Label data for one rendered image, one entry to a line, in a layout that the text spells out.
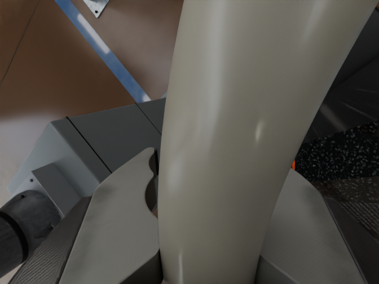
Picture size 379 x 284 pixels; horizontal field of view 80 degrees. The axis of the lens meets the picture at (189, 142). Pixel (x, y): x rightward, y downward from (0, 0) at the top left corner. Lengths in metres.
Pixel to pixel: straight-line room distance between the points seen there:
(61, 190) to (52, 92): 1.43
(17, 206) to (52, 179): 0.10
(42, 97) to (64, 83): 0.28
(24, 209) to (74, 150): 0.19
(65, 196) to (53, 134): 0.18
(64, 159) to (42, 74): 1.46
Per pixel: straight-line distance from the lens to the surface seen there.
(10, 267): 0.74
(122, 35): 1.63
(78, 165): 0.73
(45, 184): 0.76
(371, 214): 0.73
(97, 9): 1.75
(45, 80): 2.14
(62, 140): 0.74
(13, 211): 0.75
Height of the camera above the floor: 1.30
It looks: 63 degrees down
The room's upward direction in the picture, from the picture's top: 126 degrees counter-clockwise
